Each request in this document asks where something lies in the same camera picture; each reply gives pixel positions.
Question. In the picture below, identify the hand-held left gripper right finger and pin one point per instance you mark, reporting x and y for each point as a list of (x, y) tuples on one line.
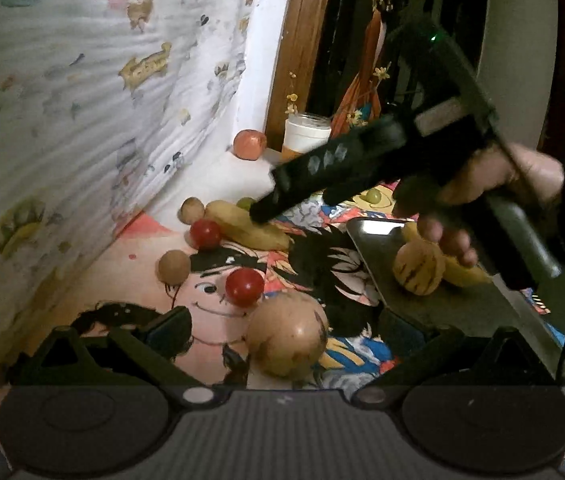
[(402, 332)]

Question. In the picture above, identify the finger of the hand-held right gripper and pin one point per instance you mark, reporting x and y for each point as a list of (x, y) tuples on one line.
[(312, 185), (335, 152)]

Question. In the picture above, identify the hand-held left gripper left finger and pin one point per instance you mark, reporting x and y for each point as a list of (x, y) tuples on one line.
[(172, 331)]

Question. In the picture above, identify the metal tray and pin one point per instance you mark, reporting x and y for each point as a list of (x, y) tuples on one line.
[(452, 307)]

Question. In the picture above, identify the green grape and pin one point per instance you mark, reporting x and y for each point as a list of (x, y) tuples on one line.
[(245, 203), (374, 195)]

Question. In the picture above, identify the yellow banana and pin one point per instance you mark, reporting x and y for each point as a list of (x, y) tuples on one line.
[(250, 229), (462, 274)]

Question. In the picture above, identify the person's right hand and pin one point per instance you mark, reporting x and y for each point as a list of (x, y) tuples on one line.
[(472, 180)]

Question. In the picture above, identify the white jar with orange base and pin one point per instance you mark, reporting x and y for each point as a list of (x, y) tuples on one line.
[(306, 136)]

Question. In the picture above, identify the yellow bear drawing sheet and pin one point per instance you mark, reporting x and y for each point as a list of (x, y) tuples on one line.
[(357, 201)]

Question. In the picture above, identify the small brown round fruit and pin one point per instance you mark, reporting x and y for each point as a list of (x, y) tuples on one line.
[(174, 267)]

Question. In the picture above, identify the striped yellow pepino melon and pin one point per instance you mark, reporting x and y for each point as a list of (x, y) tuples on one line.
[(418, 269)]

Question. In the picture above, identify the dried yellow flower sprigs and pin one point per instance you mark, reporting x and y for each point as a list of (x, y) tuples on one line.
[(292, 96)]

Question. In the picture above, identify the red apple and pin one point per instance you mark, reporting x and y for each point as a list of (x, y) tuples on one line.
[(250, 144)]

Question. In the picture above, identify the red cherry tomato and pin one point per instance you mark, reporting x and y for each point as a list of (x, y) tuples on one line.
[(245, 286), (206, 234)]

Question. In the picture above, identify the large tan round pear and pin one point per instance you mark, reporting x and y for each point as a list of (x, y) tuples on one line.
[(287, 336)]

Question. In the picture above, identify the brown kiwi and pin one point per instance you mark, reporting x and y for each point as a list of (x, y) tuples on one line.
[(192, 210)]

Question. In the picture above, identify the white printed blanket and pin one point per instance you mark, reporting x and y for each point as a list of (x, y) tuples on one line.
[(87, 110)]

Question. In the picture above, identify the wall poster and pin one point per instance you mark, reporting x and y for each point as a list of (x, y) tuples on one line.
[(370, 50)]

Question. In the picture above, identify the wooden door frame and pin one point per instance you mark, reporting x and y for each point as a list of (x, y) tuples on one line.
[(300, 50)]

